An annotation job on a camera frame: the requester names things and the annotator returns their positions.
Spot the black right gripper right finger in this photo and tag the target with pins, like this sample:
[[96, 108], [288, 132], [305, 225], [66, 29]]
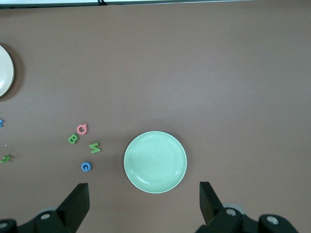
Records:
[[211, 208]]

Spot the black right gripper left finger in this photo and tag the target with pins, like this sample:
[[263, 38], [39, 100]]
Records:
[[73, 208]]

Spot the blue uppercase letter G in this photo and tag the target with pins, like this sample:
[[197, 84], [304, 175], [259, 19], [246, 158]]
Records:
[[82, 167]]

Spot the green uppercase letter B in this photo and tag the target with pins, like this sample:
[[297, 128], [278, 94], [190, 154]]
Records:
[[73, 138]]

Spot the pink uppercase letter Q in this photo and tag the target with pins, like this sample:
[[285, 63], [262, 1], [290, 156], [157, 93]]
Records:
[[78, 129]]

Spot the light green lowercase letter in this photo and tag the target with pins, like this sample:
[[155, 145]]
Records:
[[5, 159]]

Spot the blue lowercase letter x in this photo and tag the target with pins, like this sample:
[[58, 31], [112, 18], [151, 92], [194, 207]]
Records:
[[1, 123]]

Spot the green plate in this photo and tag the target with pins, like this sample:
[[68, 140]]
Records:
[[155, 162]]

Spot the brown table mat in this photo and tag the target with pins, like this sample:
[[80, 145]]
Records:
[[218, 72]]

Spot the beige plate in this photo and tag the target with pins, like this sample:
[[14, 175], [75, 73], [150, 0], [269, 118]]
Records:
[[5, 70]]

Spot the white black table edge rail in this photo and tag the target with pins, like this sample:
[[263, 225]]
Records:
[[48, 2]]

